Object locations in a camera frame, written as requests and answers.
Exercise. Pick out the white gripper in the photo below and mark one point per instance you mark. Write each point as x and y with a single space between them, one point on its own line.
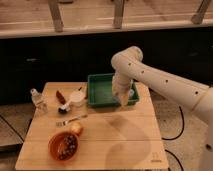
121 86

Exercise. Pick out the blue sponge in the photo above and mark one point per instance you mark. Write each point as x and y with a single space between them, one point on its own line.
131 93

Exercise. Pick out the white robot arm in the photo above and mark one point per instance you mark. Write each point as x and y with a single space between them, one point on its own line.
192 95

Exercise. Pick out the green plastic tray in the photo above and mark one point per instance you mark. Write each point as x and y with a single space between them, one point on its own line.
99 91

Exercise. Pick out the yellow bread piece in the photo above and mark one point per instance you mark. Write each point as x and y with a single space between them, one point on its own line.
77 128

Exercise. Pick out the red brown sausage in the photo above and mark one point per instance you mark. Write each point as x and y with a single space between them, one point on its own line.
60 97

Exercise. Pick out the orange bowl with berries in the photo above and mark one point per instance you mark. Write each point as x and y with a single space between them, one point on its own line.
63 146

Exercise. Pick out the clear plastic bottle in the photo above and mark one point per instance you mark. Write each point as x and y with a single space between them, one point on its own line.
38 100

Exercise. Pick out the white handled black brush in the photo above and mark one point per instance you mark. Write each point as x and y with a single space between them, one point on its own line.
65 108

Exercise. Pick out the wooden post middle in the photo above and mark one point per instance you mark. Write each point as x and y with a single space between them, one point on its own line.
118 13

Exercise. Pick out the wooden post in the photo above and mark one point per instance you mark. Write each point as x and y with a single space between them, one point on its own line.
118 13
197 18
55 14

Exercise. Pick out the wooden post right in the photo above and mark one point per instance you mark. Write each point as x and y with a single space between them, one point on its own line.
197 18

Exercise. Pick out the wooden post left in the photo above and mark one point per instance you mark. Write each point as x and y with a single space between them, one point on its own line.
55 14

